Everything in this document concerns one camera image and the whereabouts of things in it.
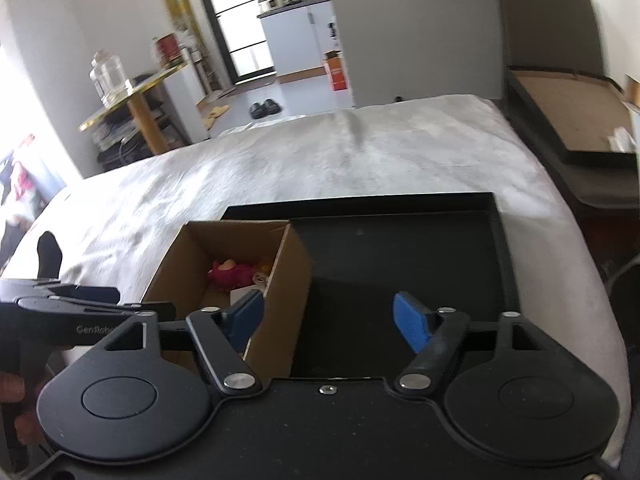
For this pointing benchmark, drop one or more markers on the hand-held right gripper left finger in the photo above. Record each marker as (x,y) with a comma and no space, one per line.
(245,315)

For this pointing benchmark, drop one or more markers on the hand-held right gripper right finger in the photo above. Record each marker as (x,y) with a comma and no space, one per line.
(407,317)

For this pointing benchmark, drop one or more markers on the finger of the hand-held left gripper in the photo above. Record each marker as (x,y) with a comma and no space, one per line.
(100,307)
(75,293)

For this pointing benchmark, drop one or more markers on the pink toy figure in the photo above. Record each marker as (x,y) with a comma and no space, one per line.
(235,275)

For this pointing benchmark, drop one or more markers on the yellow toy figure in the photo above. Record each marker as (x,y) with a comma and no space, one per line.
(262,272)

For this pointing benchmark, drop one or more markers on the brown cardboard box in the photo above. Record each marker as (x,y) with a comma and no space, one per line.
(290,285)

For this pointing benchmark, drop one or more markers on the black tray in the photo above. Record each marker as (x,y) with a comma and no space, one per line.
(380,260)

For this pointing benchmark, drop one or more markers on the person's left hand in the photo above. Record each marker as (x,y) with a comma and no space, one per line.
(12,387)

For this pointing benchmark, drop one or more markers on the person's black sock foot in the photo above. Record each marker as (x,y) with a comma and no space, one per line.
(50,255)

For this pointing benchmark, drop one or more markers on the colourful cloth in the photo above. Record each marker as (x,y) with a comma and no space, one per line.
(17,180)

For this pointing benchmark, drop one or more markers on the dark stack under table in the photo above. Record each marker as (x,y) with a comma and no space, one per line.
(120,135)

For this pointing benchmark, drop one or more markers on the tan slippers pair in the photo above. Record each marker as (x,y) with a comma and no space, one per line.
(217,115)

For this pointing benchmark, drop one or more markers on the black slipper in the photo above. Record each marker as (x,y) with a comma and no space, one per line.
(257,110)
(272,107)

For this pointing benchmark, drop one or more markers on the round gold-edged table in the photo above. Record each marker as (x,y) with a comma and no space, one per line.
(142,87)

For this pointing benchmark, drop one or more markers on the clear glass jar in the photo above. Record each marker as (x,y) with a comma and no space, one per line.
(110,77)

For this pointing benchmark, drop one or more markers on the low white cabinet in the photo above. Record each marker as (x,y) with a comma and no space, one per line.
(182,100)

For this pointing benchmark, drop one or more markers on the orange carton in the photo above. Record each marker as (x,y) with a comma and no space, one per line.
(335,72)

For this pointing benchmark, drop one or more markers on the red can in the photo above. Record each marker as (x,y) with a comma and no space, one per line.
(167,50)

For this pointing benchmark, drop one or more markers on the black framed brown board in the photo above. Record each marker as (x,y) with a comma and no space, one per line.
(570,110)

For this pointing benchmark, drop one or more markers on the small white item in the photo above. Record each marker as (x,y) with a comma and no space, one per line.
(621,140)

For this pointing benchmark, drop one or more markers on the white kitchen cabinet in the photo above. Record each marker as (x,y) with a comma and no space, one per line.
(300,40)

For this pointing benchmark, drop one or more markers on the glass door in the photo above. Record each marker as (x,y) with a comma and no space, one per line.
(235,15)

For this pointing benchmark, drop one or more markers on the rice cooker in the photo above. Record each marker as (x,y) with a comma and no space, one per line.
(271,2)

